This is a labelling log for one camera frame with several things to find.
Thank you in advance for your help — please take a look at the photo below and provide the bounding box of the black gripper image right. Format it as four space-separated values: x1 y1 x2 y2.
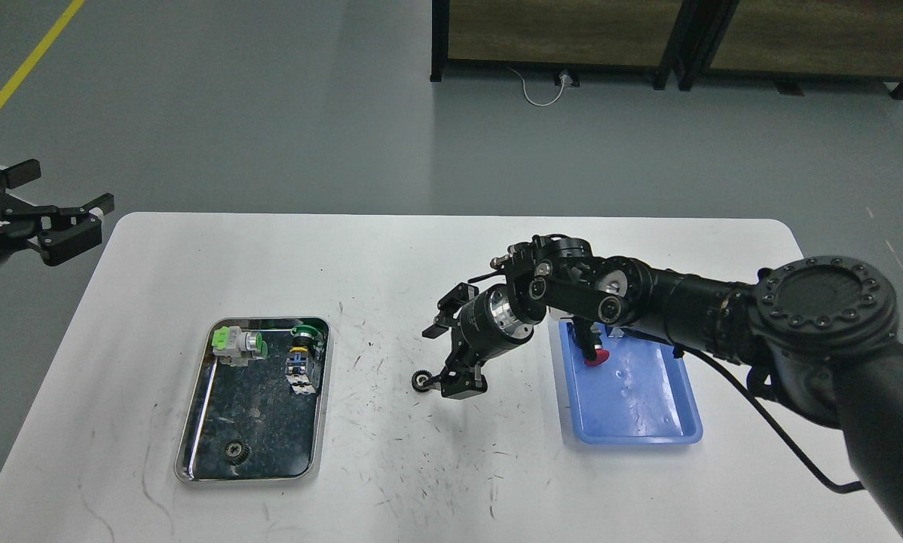
423 283 534 400

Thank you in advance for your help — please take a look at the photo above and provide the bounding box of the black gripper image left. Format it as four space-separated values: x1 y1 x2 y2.
0 158 115 267

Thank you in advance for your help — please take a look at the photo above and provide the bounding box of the black gear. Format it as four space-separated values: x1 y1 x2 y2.
223 440 252 466
411 369 433 393

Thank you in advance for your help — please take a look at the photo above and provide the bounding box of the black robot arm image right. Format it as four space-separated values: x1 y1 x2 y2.
411 234 903 538

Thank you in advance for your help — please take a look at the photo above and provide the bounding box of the blue plastic tray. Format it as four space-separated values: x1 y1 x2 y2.
550 321 703 446

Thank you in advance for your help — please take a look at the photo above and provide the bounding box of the silver metal tray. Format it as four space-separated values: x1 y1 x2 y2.
173 316 333 483

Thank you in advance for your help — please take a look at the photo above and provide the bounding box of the red mushroom push button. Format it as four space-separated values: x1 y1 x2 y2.
573 319 610 367

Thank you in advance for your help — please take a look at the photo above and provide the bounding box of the black framed wooden cabinet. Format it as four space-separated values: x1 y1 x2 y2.
430 1 702 91

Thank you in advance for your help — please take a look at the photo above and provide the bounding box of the black framed cabinet right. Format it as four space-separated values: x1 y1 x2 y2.
675 1 903 102

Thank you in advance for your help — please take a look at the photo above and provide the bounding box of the dark green push button switch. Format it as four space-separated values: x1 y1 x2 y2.
285 324 323 395

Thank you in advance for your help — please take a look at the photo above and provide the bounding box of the light green push button switch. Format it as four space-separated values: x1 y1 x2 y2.
210 326 269 367

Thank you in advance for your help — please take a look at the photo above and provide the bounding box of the white cable on floor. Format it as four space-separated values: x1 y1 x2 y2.
505 65 574 107

